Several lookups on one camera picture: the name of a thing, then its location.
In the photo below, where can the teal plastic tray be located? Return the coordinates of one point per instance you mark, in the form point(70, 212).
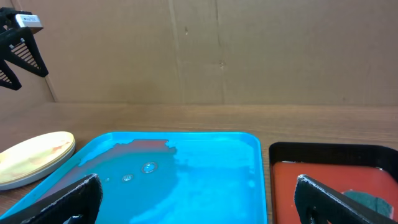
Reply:
point(167, 177)

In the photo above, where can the red black-rimmed tray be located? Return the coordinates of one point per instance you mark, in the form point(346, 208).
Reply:
point(342, 167)

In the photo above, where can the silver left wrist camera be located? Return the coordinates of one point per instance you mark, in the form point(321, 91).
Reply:
point(30, 21)

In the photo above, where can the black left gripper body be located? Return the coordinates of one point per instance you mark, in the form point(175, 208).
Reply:
point(8, 21)

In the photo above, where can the yellow plate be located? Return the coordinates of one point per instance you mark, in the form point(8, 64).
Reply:
point(35, 154)

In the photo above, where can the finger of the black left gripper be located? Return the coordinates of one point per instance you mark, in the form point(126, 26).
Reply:
point(8, 77)
point(18, 46)

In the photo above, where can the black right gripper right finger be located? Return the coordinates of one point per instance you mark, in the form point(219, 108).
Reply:
point(318, 203)

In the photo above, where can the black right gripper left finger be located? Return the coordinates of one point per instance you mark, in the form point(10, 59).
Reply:
point(77, 203)

